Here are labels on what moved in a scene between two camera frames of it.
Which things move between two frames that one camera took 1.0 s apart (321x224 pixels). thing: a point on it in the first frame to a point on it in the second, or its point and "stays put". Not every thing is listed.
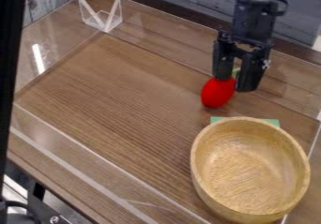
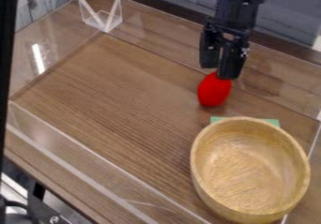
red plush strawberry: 217,91 stays put
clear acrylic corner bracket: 101,20 stays put
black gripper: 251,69 to 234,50
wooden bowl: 251,170 stays put
